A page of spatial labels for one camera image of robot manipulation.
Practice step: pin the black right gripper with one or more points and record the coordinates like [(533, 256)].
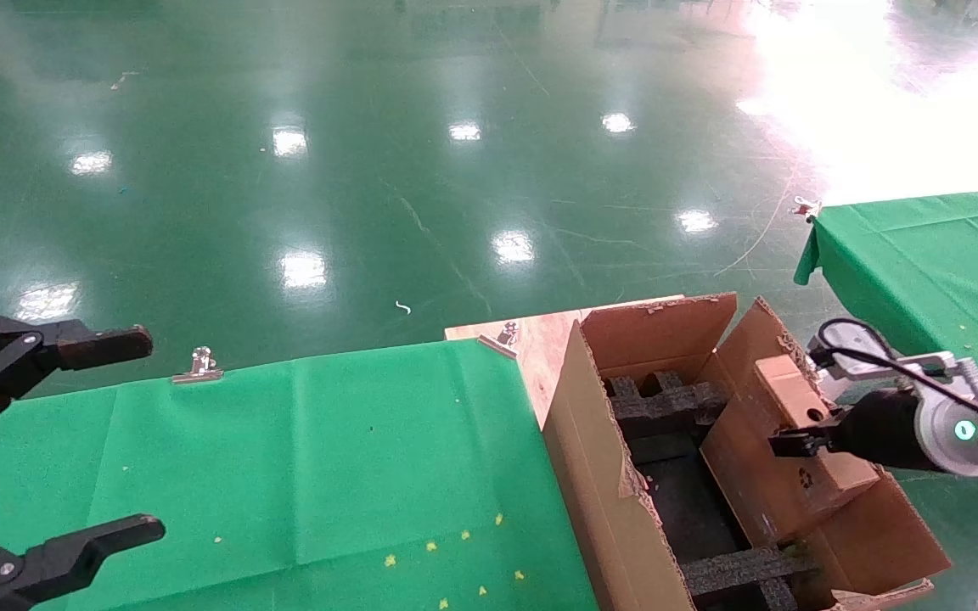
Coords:
[(875, 428)]

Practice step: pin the cardboard box with round hole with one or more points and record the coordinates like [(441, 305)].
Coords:
[(786, 390)]

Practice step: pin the large open brown carton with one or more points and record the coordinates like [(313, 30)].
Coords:
[(599, 475)]

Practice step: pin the black foam insert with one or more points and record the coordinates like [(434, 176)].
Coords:
[(667, 407), (735, 577)]

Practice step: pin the green tablecloth with yellow stickers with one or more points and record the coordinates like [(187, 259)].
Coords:
[(285, 467)]

